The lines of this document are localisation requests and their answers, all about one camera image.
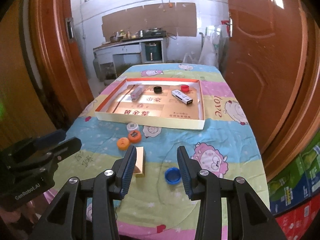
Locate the blue bottle cap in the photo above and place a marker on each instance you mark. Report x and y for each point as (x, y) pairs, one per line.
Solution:
(172, 176)

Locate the left hand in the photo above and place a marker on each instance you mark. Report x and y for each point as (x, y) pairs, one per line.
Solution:
(32, 211)

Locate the white plastic sack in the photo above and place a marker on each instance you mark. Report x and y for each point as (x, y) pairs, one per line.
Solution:
(210, 49)

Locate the metal wok pan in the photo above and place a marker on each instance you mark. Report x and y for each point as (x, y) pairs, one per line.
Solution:
(115, 39)

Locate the green beverage carton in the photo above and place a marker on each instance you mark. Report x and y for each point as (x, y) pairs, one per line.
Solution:
(296, 182)

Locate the yellow-orange bottle cap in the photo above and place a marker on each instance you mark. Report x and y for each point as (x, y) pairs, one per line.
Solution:
(123, 143)

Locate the black gas stove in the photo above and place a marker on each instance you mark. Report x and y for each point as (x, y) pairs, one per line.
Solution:
(154, 33)

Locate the brown wooden door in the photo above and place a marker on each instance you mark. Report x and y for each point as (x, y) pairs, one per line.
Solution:
(273, 70)

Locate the white black small box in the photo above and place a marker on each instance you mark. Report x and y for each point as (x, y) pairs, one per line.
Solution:
(182, 97)

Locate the grey patterned tall box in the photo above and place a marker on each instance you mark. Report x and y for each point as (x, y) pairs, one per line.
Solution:
(137, 92)

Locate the dark green air fryer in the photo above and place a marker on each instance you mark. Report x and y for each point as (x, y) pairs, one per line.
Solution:
(153, 51)

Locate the white bottle cap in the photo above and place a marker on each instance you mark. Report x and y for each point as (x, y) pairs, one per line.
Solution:
(132, 126)

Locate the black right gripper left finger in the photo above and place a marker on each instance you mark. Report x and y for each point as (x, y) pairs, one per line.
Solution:
(123, 171)

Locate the orange-rimmed cardboard tray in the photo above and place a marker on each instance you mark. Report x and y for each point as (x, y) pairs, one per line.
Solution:
(151, 109)

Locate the red bottle cap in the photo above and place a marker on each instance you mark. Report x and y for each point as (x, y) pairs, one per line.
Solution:
(184, 88)

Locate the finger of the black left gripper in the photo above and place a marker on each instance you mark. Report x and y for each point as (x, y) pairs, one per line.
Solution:
(51, 139)
(62, 150)

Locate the red beverage carton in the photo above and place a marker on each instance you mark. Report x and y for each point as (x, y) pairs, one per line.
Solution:
(296, 222)

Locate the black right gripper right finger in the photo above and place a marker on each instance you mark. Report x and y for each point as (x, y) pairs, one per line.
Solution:
(189, 169)

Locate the orange cap with label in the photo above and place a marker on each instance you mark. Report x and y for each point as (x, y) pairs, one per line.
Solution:
(134, 136)

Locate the cardboard wall panel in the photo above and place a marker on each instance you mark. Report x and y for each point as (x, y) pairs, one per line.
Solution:
(178, 19)

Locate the silver door handle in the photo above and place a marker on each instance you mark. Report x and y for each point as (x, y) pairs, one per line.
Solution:
(230, 27)

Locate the grey kitchen counter cabinet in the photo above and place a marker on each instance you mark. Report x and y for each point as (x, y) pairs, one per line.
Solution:
(112, 59)

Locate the black bottle cap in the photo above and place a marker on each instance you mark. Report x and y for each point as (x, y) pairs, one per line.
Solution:
(157, 89)

